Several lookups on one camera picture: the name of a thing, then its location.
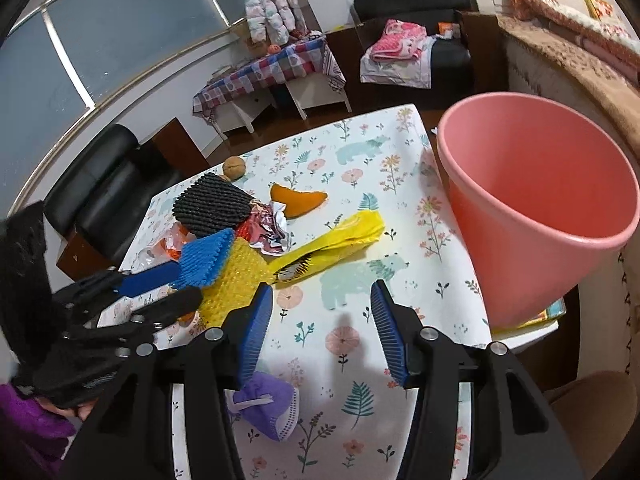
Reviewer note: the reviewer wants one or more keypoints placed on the black foam fruit net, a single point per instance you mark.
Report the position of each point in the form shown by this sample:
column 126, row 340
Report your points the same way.
column 210, row 205

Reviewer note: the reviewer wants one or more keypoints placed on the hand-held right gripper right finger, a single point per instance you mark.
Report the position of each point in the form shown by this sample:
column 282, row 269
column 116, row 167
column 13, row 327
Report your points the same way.
column 387, row 332

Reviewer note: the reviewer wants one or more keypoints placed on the brown rounded seat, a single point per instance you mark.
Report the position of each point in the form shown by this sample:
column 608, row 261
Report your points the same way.
column 590, row 420

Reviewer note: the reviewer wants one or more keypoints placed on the orange peel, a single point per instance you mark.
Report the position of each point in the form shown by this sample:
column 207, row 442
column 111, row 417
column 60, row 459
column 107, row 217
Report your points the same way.
column 300, row 202

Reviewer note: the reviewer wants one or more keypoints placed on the white bench table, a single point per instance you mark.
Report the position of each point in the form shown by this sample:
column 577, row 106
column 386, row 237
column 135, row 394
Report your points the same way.
column 320, row 90
column 245, row 110

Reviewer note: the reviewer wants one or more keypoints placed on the yellow green book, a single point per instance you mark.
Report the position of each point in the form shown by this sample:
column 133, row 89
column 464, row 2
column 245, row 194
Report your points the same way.
column 550, row 312

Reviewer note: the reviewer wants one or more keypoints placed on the yellow picture book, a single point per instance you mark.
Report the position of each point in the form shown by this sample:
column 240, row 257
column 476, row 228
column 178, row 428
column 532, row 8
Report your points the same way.
column 600, row 7

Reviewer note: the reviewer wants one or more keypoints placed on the person's left forearm purple sleeve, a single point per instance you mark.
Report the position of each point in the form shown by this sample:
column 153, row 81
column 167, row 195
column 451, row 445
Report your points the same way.
column 27, row 435

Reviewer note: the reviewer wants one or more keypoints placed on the tan bag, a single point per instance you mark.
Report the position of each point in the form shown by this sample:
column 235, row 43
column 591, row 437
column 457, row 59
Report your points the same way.
column 250, row 40

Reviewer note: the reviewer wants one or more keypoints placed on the brown fleece blanket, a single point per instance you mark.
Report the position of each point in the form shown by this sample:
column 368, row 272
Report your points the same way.
column 575, row 75

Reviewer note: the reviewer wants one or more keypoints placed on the large window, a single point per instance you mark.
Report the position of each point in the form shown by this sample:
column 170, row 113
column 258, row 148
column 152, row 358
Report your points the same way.
column 125, row 25

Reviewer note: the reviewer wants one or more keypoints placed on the yellow foam fruit net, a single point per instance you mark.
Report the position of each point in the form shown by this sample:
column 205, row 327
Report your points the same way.
column 235, row 280

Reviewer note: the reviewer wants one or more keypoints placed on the walnut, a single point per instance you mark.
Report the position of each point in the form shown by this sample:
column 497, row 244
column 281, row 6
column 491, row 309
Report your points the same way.
column 234, row 168

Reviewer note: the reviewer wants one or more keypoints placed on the yellow plastic bag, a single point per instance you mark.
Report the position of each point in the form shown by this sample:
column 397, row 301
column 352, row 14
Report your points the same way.
column 350, row 232

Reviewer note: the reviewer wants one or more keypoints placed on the white printed cloth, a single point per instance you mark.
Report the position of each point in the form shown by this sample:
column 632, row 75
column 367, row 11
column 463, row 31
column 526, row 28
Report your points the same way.
column 420, row 70

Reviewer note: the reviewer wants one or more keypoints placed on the purple face mask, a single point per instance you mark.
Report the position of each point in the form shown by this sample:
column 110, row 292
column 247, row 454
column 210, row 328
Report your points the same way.
column 270, row 405

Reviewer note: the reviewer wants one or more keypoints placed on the pink folded blanket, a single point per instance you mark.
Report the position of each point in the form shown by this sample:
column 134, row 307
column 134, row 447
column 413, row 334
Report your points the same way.
column 395, row 40

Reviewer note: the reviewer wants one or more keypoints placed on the floral bear print tablecloth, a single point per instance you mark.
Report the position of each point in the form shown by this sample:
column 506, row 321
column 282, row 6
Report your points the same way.
column 350, row 170

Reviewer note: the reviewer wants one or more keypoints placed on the checkered tablecloth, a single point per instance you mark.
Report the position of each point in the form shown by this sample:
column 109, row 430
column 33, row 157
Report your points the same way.
column 280, row 62

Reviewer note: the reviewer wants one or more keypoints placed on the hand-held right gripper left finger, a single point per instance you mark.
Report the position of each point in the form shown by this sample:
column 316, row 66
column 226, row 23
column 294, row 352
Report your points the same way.
column 255, row 335

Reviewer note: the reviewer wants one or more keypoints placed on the pink white puffer jacket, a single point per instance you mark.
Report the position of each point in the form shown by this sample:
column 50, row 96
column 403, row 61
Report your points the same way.
column 270, row 5

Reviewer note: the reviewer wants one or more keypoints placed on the small orange box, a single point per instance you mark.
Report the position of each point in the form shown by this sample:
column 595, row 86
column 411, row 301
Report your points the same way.
column 447, row 29

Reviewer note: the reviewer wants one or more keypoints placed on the orange snack wrapper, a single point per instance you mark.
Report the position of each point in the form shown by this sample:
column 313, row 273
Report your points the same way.
column 172, row 247

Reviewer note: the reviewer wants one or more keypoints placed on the pink plastic bucket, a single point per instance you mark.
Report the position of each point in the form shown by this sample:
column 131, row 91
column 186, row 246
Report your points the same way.
column 500, row 220

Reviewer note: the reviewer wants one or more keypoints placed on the blue foam fruit net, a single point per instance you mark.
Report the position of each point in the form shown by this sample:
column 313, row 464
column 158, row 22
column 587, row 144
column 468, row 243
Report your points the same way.
column 205, row 257

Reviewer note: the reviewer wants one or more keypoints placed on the silver foil wrapper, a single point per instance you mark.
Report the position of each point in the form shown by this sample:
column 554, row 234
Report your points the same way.
column 270, row 230

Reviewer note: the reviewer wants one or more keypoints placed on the orange dotted quilt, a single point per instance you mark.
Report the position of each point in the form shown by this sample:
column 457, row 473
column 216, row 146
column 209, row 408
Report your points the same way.
column 590, row 35

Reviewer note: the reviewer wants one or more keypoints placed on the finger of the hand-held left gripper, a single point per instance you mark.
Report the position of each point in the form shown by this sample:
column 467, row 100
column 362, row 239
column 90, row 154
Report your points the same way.
column 175, row 302
column 150, row 280

